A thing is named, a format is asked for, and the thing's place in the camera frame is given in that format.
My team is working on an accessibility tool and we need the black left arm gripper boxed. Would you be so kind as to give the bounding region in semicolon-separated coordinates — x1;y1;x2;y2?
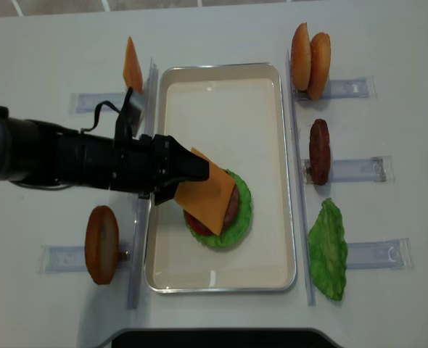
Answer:
110;134;210;206

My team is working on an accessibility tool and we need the orange cheese slice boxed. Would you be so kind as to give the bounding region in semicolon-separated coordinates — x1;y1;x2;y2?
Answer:
123;36;144;94
174;147;235;236

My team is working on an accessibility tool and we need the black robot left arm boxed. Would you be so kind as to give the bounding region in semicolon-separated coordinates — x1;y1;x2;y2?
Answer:
0;107;210;204

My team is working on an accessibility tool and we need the stacked red tomato slice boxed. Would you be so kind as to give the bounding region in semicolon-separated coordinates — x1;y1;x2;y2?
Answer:
184;210;213;236

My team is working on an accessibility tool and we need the stacked meat patty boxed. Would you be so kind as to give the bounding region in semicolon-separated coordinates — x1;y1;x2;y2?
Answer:
222;185;240;231

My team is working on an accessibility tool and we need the stacked green lettuce leaf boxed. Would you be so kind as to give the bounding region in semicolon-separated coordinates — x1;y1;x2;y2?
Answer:
184;169;252;249

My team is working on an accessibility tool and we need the standing red tomato slice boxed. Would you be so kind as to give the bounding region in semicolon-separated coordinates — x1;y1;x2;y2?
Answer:
85;205;119;285

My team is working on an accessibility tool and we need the standing orange cheese slice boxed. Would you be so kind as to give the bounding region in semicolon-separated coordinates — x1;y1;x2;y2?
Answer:
123;36;144;94

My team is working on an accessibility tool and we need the brown standing meat patty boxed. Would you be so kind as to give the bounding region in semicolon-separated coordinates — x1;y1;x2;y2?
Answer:
309;119;331;186

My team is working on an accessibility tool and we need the standing green lettuce leaf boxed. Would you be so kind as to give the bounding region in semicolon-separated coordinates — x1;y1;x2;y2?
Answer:
308;198;348;301

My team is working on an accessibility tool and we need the white metal tray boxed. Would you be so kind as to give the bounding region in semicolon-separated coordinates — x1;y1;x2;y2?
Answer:
144;63;296;293

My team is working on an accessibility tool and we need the long clear left divider strip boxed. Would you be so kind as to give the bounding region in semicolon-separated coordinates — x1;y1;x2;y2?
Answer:
127;58;159;310

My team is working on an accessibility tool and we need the long clear divider strip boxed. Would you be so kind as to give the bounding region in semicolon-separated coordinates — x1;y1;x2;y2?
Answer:
286;49;316;306
127;58;159;310

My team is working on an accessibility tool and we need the black base at table edge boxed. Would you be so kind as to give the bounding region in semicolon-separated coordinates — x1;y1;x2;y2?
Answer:
111;329;336;348

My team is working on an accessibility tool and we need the long clear right divider strip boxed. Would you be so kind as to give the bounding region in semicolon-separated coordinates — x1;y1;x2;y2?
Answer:
286;49;316;306

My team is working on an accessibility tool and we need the sesame top bun half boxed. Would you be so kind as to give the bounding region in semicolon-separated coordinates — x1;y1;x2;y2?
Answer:
290;22;311;91

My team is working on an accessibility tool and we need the plain bun half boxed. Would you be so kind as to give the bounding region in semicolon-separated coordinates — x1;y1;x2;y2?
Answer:
307;32;331;100

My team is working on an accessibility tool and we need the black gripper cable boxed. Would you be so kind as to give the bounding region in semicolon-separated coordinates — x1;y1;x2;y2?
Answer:
79;101;124;135

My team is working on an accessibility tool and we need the clear cheese holder rail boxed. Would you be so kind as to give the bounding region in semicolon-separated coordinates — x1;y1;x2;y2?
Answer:
69;92;125;115

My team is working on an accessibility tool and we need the clear tomato holder rail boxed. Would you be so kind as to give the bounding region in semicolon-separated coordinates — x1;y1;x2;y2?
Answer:
36;244;132;275

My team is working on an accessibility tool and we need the clear patty holder rail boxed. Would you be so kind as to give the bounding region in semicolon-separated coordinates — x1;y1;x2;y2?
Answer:
301;156;395;185

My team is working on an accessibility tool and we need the clear bun holder rail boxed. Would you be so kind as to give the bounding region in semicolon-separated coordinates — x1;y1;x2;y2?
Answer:
294;75;376;102

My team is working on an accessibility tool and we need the clear lettuce holder rail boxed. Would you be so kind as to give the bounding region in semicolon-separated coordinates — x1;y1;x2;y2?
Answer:
347;238;413;270

